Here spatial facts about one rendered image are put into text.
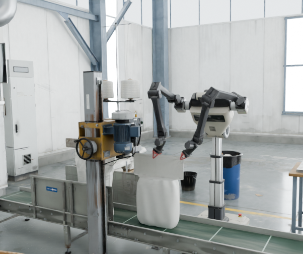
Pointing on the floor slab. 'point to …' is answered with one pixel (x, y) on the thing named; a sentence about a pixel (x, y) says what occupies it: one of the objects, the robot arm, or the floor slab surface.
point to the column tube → (94, 167)
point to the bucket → (188, 181)
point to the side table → (300, 200)
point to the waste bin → (231, 174)
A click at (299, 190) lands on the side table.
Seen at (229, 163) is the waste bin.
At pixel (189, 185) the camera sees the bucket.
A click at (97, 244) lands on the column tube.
